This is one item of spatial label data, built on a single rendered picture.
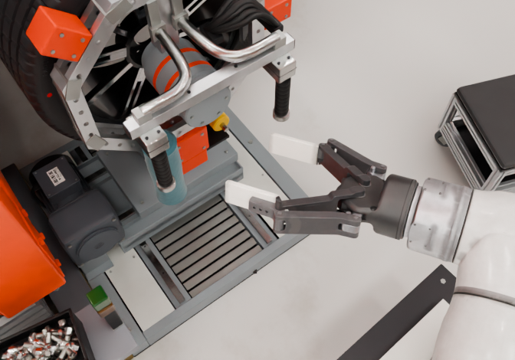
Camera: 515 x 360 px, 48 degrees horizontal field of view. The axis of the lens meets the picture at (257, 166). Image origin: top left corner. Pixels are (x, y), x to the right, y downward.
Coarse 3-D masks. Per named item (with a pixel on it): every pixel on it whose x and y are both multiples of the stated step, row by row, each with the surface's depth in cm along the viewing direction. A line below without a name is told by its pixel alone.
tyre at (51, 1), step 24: (0, 0) 127; (24, 0) 121; (48, 0) 117; (72, 0) 118; (0, 24) 129; (24, 24) 123; (0, 48) 136; (24, 48) 124; (24, 72) 127; (48, 72) 128; (48, 96) 133; (48, 120) 139
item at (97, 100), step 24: (192, 0) 143; (216, 0) 158; (120, 24) 141; (144, 24) 139; (192, 24) 152; (120, 48) 140; (144, 48) 151; (96, 72) 167; (120, 72) 146; (96, 96) 146; (120, 96) 164; (144, 96) 166; (96, 120) 150; (120, 120) 156
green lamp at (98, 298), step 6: (96, 288) 132; (102, 288) 132; (90, 294) 131; (96, 294) 131; (102, 294) 131; (90, 300) 130; (96, 300) 130; (102, 300) 130; (108, 300) 132; (96, 306) 130; (102, 306) 132
